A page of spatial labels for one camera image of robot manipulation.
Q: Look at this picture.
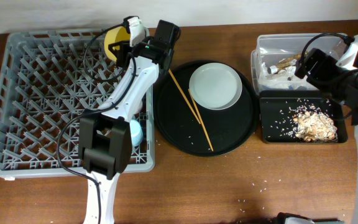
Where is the black rectangular tray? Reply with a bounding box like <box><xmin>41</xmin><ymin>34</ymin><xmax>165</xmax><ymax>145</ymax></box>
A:
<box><xmin>260</xmin><ymin>90</ymin><xmax>348</xmax><ymax>144</ymax></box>

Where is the white napkin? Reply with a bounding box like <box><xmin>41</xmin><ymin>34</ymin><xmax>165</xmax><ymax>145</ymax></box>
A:
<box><xmin>258</xmin><ymin>63</ymin><xmax>313</xmax><ymax>90</ymax></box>

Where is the blue cup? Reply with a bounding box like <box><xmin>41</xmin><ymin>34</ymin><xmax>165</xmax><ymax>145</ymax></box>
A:
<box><xmin>130</xmin><ymin>119</ymin><xmax>144</xmax><ymax>147</ymax></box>

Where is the yellow bowl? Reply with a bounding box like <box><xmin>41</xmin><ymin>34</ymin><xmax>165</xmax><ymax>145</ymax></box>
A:
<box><xmin>104</xmin><ymin>27</ymin><xmax>130</xmax><ymax>62</ymax></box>

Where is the clear plastic bin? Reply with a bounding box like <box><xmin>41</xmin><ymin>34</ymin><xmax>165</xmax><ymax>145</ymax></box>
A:
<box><xmin>251</xmin><ymin>34</ymin><xmax>358</xmax><ymax>94</ymax></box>

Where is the lower wooden chopstick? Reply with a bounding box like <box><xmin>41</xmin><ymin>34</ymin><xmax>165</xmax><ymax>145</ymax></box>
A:
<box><xmin>188</xmin><ymin>89</ymin><xmax>214</xmax><ymax>152</ymax></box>

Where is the grey dishwasher rack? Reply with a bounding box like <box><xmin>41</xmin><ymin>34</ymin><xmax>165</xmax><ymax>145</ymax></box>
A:
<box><xmin>0</xmin><ymin>26</ymin><xmax>156</xmax><ymax>179</ymax></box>

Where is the grey round plate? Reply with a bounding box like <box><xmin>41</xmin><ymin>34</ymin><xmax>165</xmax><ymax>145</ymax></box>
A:
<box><xmin>189</xmin><ymin>63</ymin><xmax>242</xmax><ymax>110</ymax></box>

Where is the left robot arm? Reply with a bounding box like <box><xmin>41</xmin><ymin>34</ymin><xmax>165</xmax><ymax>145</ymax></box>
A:
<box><xmin>78</xmin><ymin>16</ymin><xmax>181</xmax><ymax>223</ymax></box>

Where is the food scraps pile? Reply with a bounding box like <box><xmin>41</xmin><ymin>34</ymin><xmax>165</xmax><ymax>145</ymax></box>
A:
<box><xmin>293</xmin><ymin>111</ymin><xmax>337</xmax><ymax>142</ymax></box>

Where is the wooden chopstick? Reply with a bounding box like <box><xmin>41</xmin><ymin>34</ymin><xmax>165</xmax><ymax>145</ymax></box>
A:
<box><xmin>188</xmin><ymin>89</ymin><xmax>214</xmax><ymax>152</ymax></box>
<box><xmin>168</xmin><ymin>70</ymin><xmax>201</xmax><ymax>124</ymax></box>

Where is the upper wooden chopstick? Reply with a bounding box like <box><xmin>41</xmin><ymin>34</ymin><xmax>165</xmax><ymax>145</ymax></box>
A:
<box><xmin>168</xmin><ymin>70</ymin><xmax>201</xmax><ymax>124</ymax></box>

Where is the round black tray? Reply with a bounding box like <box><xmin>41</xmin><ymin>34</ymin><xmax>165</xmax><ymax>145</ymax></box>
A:
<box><xmin>154</xmin><ymin>60</ymin><xmax>260</xmax><ymax>157</ymax></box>

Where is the brown stick wrapper waste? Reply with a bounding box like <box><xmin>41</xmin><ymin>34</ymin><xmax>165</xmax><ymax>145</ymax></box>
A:
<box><xmin>267</xmin><ymin>54</ymin><xmax>301</xmax><ymax>74</ymax></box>

